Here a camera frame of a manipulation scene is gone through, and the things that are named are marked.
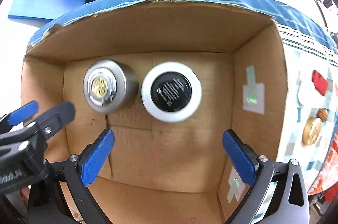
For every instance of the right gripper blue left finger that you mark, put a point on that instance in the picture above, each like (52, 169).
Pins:
(94, 156)

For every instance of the orange white cloth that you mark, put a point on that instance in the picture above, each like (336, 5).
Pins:
(328, 174)

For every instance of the red rectangular case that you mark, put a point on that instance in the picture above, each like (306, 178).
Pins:
(319, 82)

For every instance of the white jar black lid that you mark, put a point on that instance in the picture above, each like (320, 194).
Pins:
(171, 92)

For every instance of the gold round tin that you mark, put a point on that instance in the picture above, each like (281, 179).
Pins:
(311, 130)

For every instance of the open cardboard box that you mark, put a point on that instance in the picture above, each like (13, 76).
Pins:
(202, 68)

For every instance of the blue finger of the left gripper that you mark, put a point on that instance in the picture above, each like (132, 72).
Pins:
(23, 113)

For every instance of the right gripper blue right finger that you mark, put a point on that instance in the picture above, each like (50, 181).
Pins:
(243, 158)

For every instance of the silver round tin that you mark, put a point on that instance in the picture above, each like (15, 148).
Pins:
(109, 86)

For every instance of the plaid tablecloth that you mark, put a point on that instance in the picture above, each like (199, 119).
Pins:
(306, 48)

